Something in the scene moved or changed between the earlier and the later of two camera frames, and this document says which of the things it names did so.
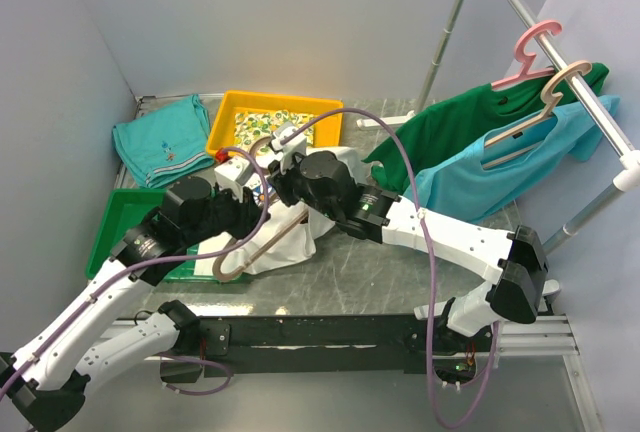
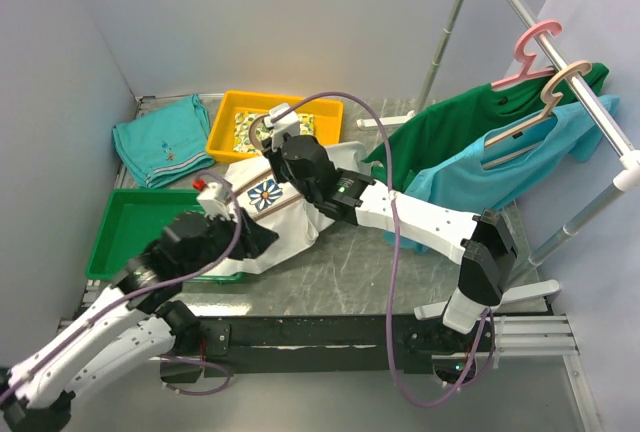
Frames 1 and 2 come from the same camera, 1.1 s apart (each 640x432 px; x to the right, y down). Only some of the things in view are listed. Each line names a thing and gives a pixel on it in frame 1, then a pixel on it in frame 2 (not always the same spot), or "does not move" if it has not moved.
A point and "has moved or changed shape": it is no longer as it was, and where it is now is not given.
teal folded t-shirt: x=167 y=143 does not move
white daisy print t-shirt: x=292 y=254 has moved or changed shape
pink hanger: x=528 y=58 does not move
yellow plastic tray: x=222 y=136 does not move
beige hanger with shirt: x=582 y=68 does not move
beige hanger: x=217 y=265 -> x=253 y=182
